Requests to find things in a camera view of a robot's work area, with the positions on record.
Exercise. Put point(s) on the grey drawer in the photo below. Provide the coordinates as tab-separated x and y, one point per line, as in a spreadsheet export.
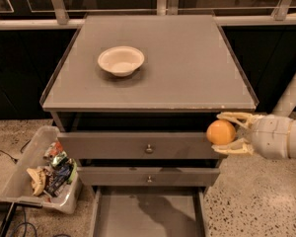
137	145
148	212
148	176

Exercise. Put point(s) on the green snack packet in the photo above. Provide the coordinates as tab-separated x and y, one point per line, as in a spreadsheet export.
59	159

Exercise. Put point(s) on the grey bottom drawer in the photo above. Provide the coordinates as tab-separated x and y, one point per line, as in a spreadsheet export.
148	212

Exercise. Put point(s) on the clear plastic bin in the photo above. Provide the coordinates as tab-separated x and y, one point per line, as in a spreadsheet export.
19	189

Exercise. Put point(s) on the red snack can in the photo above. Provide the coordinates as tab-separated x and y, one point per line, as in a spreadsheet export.
53	150

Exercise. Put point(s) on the grey middle drawer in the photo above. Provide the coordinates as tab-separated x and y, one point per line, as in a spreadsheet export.
148	176

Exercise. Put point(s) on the white pipe post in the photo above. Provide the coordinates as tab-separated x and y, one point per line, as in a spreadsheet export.
287	102

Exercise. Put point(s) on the grey top drawer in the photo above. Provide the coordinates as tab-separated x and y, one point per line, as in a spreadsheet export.
137	145

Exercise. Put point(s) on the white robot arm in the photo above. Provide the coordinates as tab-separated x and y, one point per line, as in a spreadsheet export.
246	133

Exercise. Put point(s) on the orange fruit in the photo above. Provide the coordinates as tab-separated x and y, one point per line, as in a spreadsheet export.
221	132

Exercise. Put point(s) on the tan crumpled wrapper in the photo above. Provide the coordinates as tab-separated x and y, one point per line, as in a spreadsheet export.
38	180

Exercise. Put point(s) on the white bowl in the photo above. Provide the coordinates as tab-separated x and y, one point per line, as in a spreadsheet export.
121	61

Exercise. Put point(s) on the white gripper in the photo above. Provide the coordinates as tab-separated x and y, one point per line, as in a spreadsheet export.
271	136

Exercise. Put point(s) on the metal window frame rail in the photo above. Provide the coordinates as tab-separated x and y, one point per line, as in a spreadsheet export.
70	14

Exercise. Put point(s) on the grey drawer cabinet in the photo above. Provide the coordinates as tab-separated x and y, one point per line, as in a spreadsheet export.
188	67

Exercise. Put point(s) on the dark blue snack bag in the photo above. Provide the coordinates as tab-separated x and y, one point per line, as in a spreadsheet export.
58	179

